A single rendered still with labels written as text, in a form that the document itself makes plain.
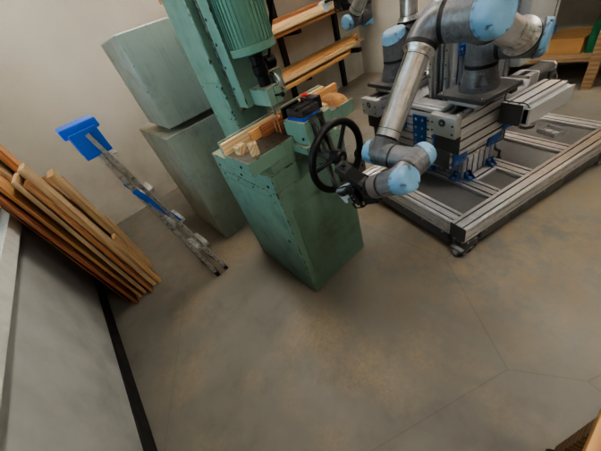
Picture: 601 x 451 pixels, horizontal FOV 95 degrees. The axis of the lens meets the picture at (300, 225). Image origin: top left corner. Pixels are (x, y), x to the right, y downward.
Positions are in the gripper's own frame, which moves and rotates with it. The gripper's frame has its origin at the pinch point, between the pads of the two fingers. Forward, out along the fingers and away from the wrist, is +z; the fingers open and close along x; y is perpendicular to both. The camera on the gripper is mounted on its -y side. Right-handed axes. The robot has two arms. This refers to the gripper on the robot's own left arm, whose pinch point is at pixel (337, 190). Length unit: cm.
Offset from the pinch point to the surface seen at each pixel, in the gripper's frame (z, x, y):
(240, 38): 6, 6, -63
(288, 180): 19.9, -5.9, -12.6
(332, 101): 16.7, 32.4, -27.7
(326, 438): 6, -64, 74
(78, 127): 59, -55, -85
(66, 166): 228, -91, -131
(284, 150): 14.1, -1.8, -23.3
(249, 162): 12.0, -17.3, -27.6
